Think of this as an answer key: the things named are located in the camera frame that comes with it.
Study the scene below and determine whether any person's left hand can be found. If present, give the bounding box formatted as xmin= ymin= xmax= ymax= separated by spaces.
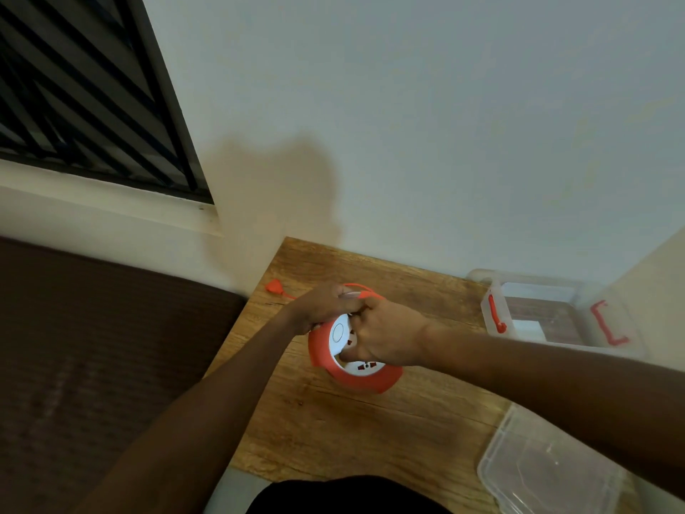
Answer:
xmin=283 ymin=283 xmax=370 ymax=336

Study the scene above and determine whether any person's right hand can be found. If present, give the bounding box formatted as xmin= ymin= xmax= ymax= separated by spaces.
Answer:
xmin=338 ymin=296 xmax=435 ymax=368

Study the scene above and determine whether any orange extension cord reel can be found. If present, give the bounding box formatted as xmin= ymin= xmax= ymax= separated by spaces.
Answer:
xmin=308 ymin=283 xmax=405 ymax=395

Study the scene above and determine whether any orange cord with plug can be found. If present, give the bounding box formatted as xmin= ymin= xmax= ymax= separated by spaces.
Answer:
xmin=265 ymin=278 xmax=384 ymax=303

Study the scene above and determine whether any clear plastic storage box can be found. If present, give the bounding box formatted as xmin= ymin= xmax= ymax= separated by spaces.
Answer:
xmin=465 ymin=268 xmax=651 ymax=362

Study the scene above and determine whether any clear plastic box lid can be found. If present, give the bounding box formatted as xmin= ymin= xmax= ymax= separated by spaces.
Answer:
xmin=476 ymin=403 xmax=630 ymax=514

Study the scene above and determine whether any person's right forearm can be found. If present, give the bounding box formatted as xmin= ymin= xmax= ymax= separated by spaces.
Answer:
xmin=417 ymin=323 xmax=685 ymax=501

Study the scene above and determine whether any person's left forearm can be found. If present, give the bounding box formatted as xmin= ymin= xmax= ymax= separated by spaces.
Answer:
xmin=69 ymin=310 xmax=311 ymax=514

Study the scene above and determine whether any person's black clothing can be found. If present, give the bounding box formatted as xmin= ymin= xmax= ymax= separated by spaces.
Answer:
xmin=245 ymin=475 xmax=456 ymax=514

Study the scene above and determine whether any dark brown mattress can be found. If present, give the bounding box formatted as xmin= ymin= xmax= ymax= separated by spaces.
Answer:
xmin=0 ymin=235 xmax=250 ymax=514

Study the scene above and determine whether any beige cabinet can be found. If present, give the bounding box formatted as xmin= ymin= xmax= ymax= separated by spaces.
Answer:
xmin=599 ymin=227 xmax=685 ymax=514

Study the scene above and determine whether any black metal window grille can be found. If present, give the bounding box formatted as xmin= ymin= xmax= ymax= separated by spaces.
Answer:
xmin=0 ymin=0 xmax=215 ymax=205

